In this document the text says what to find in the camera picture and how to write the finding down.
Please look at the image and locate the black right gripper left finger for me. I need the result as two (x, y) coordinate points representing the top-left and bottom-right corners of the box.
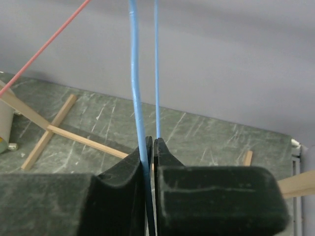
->
(0, 149), (146, 236)

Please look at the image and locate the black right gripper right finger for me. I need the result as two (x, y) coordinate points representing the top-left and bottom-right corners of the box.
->
(154, 138), (289, 236)

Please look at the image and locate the blue wire hanger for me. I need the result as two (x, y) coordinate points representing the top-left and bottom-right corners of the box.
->
(128, 0), (162, 175)

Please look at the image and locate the grey and orange bin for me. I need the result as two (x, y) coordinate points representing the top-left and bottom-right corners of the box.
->
(0, 100), (19, 153)

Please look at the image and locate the wooden clothes rack frame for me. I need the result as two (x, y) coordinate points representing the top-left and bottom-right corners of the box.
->
(0, 78), (315, 199)

